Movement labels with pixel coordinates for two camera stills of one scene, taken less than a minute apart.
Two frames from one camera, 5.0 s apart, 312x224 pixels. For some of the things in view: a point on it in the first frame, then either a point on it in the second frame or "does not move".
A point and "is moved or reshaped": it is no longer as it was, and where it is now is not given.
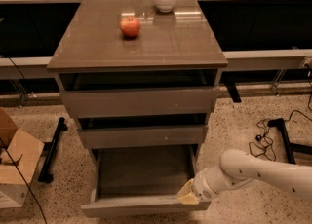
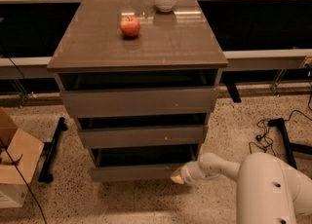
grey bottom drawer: x=140 y=181 is moved or reshaped
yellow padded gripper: x=202 y=187 to x=187 y=172
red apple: x=130 y=26 does not move
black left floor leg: x=46 y=175 does not move
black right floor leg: x=290 y=146 does not move
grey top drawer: x=139 y=93 does not move
